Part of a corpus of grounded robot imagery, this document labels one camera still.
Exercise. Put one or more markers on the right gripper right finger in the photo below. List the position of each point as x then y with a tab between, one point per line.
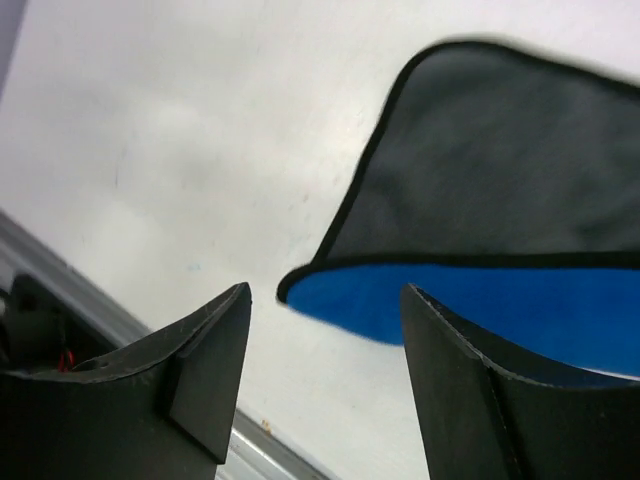
490	409

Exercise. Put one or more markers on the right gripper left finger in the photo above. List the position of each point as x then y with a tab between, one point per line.
76	406

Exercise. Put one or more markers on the blue and grey towel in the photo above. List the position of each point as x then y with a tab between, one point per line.
506	186

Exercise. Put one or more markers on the aluminium rail frame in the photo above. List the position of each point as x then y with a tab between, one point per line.
252	453

